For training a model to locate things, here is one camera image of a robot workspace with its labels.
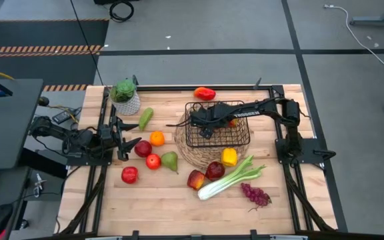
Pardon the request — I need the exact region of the black wire basket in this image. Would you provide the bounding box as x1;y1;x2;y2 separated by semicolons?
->
184;100;251;149

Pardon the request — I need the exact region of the grey desk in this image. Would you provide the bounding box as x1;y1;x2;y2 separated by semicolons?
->
0;166;33;240

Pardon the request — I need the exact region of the potted plant in patterned pot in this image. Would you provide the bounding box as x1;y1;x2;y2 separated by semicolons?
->
109;78;142;117

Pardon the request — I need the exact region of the black floor mat striped edge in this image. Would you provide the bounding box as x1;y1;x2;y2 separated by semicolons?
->
0;18;110;93

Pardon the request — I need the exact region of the white floor cable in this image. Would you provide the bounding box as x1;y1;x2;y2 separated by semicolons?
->
323;3;384;67

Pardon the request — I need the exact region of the green cucumber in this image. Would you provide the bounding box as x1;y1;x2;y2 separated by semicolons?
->
137;107;155;132

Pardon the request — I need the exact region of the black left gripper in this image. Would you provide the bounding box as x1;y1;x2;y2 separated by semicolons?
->
95;116;143;161

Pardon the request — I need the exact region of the grey metal desk leg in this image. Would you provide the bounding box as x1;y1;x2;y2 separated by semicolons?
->
349;0;384;27

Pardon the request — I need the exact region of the red yellow apple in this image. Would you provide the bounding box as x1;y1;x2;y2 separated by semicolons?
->
187;169;206;191

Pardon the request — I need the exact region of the red pomegranate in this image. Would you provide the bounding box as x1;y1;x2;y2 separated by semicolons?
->
133;139;153;159

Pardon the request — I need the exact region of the pale green celery bunch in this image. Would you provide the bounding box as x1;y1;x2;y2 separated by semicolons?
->
197;155;267;201

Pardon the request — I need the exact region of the orange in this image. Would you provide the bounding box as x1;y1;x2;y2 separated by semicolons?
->
149;130;166;147

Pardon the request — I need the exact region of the coiled black cable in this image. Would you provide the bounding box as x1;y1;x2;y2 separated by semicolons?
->
108;0;135;23

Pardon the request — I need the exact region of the black power adapter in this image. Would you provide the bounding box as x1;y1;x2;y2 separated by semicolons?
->
51;108;83;125

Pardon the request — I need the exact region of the round woven placemat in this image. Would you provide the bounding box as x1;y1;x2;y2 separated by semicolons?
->
174;111;251;170

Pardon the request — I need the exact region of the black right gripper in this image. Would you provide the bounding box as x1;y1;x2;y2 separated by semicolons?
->
190;102;235;141

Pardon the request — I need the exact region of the green pear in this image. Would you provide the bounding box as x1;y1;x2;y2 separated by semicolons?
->
160;151;179;175

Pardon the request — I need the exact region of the long thin black cable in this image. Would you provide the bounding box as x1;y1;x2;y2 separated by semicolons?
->
69;0;105;88

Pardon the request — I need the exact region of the yellow bell pepper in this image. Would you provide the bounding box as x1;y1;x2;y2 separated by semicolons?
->
221;147;239;167

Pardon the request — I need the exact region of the purple grape bunch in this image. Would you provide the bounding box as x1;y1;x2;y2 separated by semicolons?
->
240;182;273;213

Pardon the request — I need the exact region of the silver light bar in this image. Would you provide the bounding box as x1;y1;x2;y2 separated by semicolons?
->
85;235;123;240
270;235;309;240

